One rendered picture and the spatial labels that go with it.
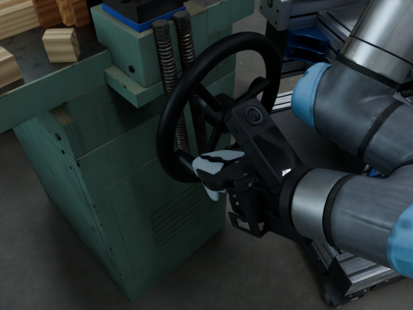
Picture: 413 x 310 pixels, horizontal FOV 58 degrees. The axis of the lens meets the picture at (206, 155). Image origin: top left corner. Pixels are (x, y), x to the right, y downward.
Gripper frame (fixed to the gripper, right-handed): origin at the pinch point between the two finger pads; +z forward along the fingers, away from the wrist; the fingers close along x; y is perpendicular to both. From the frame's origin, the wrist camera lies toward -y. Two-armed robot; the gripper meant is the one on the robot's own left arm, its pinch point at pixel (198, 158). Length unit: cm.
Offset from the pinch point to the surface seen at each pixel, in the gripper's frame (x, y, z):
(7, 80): -16.2, -18.8, 18.3
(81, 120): -7.7, -8.3, 22.2
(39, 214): -16, 34, 108
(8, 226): -27, 33, 111
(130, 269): -5, 42, 51
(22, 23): -8.0, -26.6, 29.6
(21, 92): -15.3, -16.6, 17.2
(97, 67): -2.6, -16.0, 17.9
